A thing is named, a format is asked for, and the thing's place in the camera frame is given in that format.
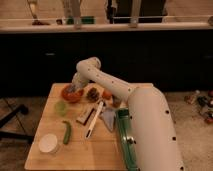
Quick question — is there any blue-grey sponge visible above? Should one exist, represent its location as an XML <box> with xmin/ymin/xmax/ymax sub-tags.
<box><xmin>66</xmin><ymin>85</ymin><xmax>76</xmax><ymax>93</ymax></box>

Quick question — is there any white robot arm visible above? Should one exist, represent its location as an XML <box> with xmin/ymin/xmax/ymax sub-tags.
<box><xmin>72</xmin><ymin>57</ymin><xmax>186</xmax><ymax>171</ymax></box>

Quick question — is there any orange-red bowl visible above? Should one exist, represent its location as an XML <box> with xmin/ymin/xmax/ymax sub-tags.
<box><xmin>61</xmin><ymin>85</ymin><xmax>84</xmax><ymax>103</ymax></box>

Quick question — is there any brown pinecone object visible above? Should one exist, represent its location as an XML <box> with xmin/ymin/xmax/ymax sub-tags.
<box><xmin>86</xmin><ymin>88</ymin><xmax>100</xmax><ymax>102</ymax></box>

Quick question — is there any orange fruit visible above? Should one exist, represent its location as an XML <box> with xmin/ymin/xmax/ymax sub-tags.
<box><xmin>102</xmin><ymin>90</ymin><xmax>112</xmax><ymax>100</ymax></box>

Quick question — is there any brown wooden block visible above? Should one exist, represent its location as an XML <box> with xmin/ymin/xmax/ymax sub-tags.
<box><xmin>76</xmin><ymin>107</ymin><xmax>94</xmax><ymax>125</ymax></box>

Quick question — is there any small metal cup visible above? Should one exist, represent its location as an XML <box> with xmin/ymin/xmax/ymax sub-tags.
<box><xmin>112</xmin><ymin>96</ymin><xmax>121</xmax><ymax>108</ymax></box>

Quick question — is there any green pepper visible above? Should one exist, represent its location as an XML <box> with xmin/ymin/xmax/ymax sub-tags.
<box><xmin>63</xmin><ymin>121</ymin><xmax>72</xmax><ymax>145</ymax></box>

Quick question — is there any grey folded cloth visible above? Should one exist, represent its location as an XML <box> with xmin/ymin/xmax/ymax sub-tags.
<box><xmin>100</xmin><ymin>110</ymin><xmax>115</xmax><ymax>132</ymax></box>

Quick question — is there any wooden cutting board table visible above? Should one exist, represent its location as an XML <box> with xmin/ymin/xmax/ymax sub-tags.
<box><xmin>25</xmin><ymin>83</ymin><xmax>126</xmax><ymax>171</ymax></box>

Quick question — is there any green tray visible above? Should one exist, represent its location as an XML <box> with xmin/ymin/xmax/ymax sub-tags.
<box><xmin>116</xmin><ymin>108</ymin><xmax>138</xmax><ymax>171</ymax></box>

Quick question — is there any white round container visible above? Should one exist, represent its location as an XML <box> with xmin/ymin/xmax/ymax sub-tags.
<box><xmin>38</xmin><ymin>134</ymin><xmax>59</xmax><ymax>154</ymax></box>

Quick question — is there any black chair base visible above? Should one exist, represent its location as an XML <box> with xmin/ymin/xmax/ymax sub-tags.
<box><xmin>0</xmin><ymin>104</ymin><xmax>34</xmax><ymax>144</ymax></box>

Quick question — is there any metal faucet piece in tray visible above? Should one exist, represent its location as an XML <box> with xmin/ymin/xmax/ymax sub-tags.
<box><xmin>123</xmin><ymin>136</ymin><xmax>135</xmax><ymax>144</ymax></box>

